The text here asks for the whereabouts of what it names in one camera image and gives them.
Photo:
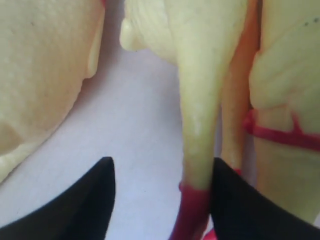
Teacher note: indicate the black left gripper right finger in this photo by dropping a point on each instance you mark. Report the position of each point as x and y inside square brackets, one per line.
[240, 212]

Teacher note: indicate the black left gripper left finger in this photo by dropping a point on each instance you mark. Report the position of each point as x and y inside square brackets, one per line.
[82, 212]

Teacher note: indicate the whole rubber chicken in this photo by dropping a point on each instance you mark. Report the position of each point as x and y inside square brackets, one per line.
[47, 49]
[284, 86]

